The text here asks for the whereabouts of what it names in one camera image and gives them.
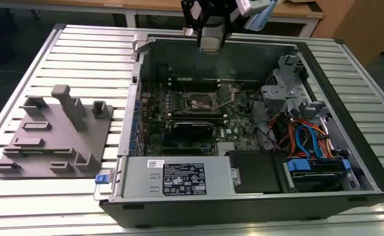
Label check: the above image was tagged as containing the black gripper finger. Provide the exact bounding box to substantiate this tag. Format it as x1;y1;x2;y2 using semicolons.
221;13;235;49
181;0;203;48

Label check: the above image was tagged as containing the silver CPU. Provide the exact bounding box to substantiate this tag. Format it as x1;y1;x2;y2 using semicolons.
200;26;225;50

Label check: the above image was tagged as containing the metal socket cover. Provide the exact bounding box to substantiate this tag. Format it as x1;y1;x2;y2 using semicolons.
211;85;237;109

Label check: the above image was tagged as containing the metal locking lever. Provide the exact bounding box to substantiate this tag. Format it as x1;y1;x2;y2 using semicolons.
215;96;237;110

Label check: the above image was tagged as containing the CPU socket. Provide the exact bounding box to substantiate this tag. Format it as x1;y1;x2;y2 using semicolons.
184;91;223;115

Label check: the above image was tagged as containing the pale blue teach pendant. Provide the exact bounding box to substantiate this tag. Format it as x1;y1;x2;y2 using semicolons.
244;2;277;31

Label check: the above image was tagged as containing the RAM stick with white label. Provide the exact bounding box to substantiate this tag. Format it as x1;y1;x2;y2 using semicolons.
175;76;221;83

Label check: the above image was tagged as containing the metal drive cage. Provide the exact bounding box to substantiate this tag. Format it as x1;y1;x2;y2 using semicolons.
260;55;331;118

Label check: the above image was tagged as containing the black RAM stick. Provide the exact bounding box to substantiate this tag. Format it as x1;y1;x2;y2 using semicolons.
171;115;228;122
172;112;228;118

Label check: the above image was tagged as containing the green motherboard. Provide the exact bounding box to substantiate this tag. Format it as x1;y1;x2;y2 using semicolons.
139;82;271;157

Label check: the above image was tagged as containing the wooden cabinet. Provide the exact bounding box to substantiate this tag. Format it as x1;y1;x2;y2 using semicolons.
309;0;384;67

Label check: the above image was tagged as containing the black graphics card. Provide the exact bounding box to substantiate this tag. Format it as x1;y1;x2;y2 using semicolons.
172;120;216;138

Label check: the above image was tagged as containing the black plastic shroud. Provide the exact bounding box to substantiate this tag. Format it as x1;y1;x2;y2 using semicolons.
227;150;291;194

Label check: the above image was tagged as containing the hard disk in blue carrier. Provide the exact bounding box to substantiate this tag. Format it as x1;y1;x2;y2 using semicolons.
285;157;352;192

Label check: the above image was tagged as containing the grey parts rack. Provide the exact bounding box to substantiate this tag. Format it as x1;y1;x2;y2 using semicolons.
0;84;115;178

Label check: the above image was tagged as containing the silver power supply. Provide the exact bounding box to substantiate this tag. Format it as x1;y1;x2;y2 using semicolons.
112;156;237;199

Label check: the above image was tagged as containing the black PC case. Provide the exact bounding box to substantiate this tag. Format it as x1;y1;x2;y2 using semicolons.
99;33;384;228

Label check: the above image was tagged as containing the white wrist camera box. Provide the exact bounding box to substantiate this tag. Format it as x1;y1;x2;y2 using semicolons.
236;0;271;17

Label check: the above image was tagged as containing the wooden desk white frame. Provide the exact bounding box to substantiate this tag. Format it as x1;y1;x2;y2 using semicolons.
125;0;325;37
0;0;137;28

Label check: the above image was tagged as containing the black wire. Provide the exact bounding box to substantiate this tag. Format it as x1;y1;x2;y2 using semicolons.
249;92;280;151

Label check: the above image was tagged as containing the blue wire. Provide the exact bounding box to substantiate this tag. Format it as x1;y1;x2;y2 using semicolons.
295;125;327;162

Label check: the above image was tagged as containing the orange wire bundle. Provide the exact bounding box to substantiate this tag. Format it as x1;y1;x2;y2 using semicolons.
276;118;339;160

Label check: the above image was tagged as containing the blue floor cable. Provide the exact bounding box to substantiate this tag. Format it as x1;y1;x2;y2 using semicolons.
0;70;28;79

